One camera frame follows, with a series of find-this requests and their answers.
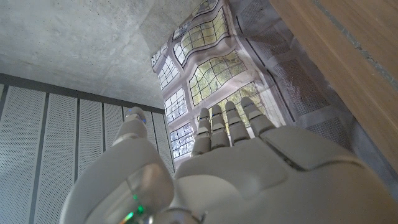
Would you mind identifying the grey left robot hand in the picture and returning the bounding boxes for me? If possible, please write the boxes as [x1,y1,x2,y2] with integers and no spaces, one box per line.
[58,96,398,224]

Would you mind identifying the printed window backdrop cloth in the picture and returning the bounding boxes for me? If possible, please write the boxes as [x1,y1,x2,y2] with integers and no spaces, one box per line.
[150,0,398,200]

